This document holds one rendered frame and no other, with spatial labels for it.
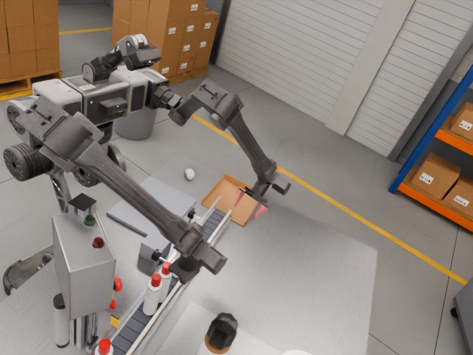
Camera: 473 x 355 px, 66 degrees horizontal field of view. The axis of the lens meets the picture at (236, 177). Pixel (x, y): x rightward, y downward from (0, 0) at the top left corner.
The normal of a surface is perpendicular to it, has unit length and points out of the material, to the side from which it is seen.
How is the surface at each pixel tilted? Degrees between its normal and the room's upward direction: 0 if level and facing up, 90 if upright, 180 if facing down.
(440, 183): 90
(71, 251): 0
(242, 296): 0
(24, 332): 0
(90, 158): 60
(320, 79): 90
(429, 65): 90
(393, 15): 90
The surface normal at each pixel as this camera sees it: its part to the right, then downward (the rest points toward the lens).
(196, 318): 0.26, -0.76
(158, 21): -0.51, 0.41
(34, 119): -0.06, -0.36
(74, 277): 0.51, 0.63
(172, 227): 0.56, 0.17
